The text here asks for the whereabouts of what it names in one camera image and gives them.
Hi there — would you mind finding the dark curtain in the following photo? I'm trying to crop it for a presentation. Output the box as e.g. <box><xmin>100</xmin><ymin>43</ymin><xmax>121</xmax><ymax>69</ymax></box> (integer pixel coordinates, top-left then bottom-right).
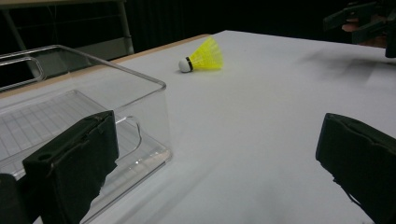
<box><xmin>122</xmin><ymin>0</ymin><xmax>354</xmax><ymax>54</ymax></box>

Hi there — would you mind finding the white table mat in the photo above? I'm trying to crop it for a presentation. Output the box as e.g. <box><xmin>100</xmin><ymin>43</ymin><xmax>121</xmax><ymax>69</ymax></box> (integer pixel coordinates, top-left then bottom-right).
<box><xmin>0</xmin><ymin>30</ymin><xmax>396</xmax><ymax>224</ymax></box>

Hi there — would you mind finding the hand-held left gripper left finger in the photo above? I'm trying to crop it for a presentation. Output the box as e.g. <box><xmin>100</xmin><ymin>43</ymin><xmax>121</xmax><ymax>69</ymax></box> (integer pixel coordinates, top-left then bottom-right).
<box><xmin>21</xmin><ymin>109</ymin><xmax>120</xmax><ymax>224</ymax></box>

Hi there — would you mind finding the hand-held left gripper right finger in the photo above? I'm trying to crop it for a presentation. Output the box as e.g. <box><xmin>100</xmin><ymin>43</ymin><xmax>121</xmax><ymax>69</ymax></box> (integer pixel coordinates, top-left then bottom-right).
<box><xmin>315</xmin><ymin>112</ymin><xmax>396</xmax><ymax>224</ymax></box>

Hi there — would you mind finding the grey metal stand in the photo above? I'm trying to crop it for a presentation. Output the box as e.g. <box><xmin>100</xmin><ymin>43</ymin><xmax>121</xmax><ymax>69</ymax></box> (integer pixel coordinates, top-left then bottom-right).
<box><xmin>0</xmin><ymin>0</ymin><xmax>135</xmax><ymax>62</ymax></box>

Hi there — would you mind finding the clear plastic box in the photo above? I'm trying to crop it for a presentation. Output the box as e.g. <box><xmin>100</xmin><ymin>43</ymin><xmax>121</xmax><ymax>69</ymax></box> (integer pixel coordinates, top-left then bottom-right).
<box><xmin>0</xmin><ymin>44</ymin><xmax>173</xmax><ymax>224</ymax></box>

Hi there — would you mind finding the yellow shuttlecock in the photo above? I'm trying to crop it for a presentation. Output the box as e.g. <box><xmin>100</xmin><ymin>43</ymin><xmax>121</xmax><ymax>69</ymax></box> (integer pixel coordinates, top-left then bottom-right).
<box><xmin>177</xmin><ymin>35</ymin><xmax>224</xmax><ymax>74</ymax></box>

